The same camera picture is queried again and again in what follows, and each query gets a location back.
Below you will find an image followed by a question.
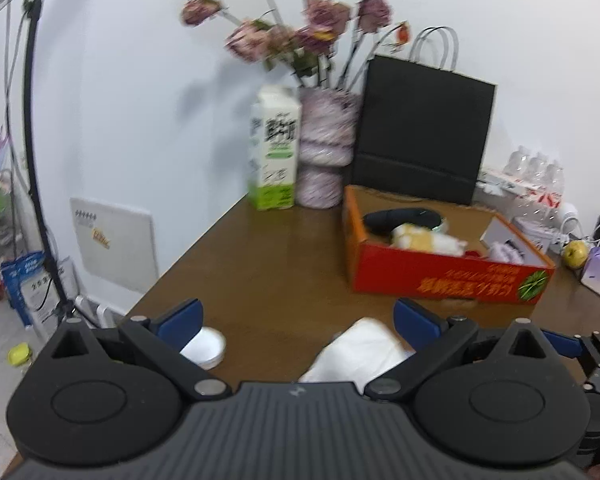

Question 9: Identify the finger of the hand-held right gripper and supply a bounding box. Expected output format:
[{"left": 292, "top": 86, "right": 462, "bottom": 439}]
[{"left": 540, "top": 329, "right": 600, "bottom": 387}]

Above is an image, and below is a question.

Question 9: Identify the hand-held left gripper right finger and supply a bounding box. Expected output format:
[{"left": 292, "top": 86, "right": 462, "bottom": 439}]
[{"left": 363, "top": 297, "right": 549, "bottom": 402}]

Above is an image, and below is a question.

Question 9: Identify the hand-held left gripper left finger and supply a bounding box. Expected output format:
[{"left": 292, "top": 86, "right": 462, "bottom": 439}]
[{"left": 50, "top": 298, "right": 232, "bottom": 402}]

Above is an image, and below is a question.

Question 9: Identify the orange cardboard box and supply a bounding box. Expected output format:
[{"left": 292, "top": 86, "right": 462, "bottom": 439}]
[{"left": 342, "top": 184, "right": 557, "bottom": 306}]

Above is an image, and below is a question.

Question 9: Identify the white plastic pack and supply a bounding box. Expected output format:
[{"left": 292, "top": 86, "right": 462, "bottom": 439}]
[{"left": 298, "top": 317, "right": 416, "bottom": 384}]

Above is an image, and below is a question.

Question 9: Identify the yellow white plush toy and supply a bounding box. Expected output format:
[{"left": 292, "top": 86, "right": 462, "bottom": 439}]
[{"left": 389, "top": 223, "right": 469, "bottom": 259}]

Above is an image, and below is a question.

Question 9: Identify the black curved item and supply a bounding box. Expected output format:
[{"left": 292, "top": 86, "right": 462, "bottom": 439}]
[{"left": 362, "top": 208, "right": 444, "bottom": 239}]

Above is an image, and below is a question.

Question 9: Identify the white round lid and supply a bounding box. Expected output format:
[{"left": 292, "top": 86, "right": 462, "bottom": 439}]
[{"left": 178, "top": 326, "right": 227, "bottom": 371}]

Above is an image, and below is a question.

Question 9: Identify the green apple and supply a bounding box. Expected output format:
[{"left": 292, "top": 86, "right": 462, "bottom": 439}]
[{"left": 561, "top": 239, "right": 590, "bottom": 269}]

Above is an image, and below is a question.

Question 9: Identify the pale purple tin box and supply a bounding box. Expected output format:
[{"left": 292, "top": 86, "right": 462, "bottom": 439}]
[{"left": 513, "top": 215, "right": 556, "bottom": 254}]

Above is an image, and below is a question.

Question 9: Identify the white pet food bag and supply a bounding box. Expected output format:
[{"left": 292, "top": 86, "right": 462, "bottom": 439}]
[{"left": 27, "top": 257, "right": 81, "bottom": 341}]

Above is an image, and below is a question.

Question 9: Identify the white flat carton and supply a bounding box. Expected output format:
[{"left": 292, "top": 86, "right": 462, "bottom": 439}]
[{"left": 474, "top": 167, "right": 520, "bottom": 197}]

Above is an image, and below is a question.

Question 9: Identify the blue packet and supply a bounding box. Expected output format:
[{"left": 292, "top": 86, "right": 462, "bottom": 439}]
[{"left": 0, "top": 251, "right": 49, "bottom": 326}]

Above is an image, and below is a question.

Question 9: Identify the yellow green floor item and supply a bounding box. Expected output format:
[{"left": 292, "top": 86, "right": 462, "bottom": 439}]
[{"left": 7, "top": 342, "right": 34, "bottom": 366}]

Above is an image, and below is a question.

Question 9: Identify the white green milk carton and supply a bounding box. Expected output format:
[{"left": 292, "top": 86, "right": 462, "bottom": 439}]
[{"left": 247, "top": 84, "right": 303, "bottom": 211}]

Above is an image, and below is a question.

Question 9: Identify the black paper bag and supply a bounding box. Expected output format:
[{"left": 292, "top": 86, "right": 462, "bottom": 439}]
[{"left": 349, "top": 25, "right": 498, "bottom": 206}]

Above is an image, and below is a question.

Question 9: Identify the purple mottled vase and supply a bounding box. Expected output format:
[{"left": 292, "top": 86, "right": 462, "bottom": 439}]
[{"left": 294, "top": 87, "right": 361, "bottom": 209}]

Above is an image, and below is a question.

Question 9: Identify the dried rose bouquet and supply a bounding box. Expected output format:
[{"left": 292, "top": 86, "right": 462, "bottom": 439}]
[{"left": 180, "top": 0, "right": 412, "bottom": 89}]

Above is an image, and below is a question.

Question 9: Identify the black light stand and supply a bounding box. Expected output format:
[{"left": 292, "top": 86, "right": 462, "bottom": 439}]
[{"left": 19, "top": 0, "right": 101, "bottom": 331}]

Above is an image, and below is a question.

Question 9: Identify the white wall panel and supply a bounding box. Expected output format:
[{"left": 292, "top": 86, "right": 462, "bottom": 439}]
[{"left": 69, "top": 197, "right": 160, "bottom": 295}]

